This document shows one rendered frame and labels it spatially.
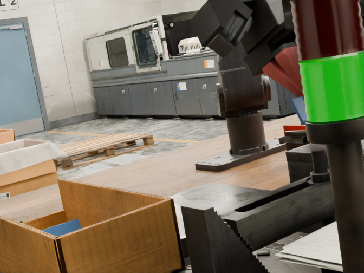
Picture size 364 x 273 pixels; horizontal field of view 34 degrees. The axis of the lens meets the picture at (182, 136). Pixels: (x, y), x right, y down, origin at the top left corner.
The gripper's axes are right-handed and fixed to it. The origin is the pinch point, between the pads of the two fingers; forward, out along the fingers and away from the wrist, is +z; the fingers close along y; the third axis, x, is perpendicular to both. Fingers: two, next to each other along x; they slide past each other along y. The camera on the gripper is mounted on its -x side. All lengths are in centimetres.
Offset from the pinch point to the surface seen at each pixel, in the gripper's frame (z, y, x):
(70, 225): 1.7, -15.8, -27.7
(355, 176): 10.7, 24.1, -27.1
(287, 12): -7.1, 10.0, -9.0
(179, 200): 3.4, -14.9, -13.7
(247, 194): 6.4, -8.5, -8.5
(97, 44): -446, -870, 508
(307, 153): 6.2, 6.5, -11.7
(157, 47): -319, -661, 478
